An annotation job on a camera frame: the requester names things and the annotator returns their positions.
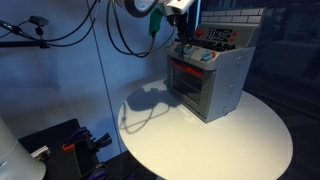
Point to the black camera on stand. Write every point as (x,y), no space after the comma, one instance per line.
(39,21)

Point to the grey toy oven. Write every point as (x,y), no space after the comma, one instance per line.
(231,36)

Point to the purple handled pliers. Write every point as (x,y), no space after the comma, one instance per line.
(82,134)

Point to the blue knob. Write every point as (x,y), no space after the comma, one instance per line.
(187,50)
(179,49)
(206,56)

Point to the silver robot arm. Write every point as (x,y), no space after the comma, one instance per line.
(142,8)

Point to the black tool holder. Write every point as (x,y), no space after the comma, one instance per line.
(62,164)

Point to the red round button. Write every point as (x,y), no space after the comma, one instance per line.
(199,32)

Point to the green cable connector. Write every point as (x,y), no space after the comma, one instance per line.
(156,17)

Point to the round white table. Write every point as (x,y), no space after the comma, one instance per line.
(249,143)

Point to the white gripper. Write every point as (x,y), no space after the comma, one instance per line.
(178,7)

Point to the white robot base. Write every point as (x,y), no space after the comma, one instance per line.
(15,162)

